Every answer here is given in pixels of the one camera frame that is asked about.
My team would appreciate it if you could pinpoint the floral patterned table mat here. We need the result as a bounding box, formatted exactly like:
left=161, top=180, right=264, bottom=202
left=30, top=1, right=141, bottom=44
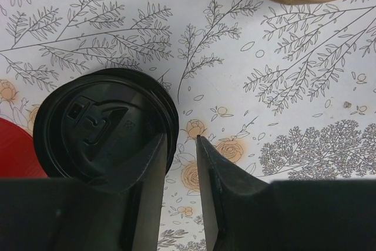
left=1, top=0, right=375, bottom=250

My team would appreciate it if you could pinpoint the black plastic cup lids stack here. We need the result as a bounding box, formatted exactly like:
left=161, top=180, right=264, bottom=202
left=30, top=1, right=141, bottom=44
left=33, top=68, right=179, bottom=183

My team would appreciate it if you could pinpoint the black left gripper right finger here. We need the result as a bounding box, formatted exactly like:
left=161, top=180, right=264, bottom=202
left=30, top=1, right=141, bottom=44
left=196, top=136, right=375, bottom=250

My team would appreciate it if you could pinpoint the red plastic straw cup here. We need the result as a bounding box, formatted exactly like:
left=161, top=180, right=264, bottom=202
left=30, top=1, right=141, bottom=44
left=0, top=118, right=48, bottom=178

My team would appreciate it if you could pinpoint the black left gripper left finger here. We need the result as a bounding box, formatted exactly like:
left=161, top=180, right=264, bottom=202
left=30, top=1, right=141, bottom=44
left=1, top=134, right=167, bottom=250

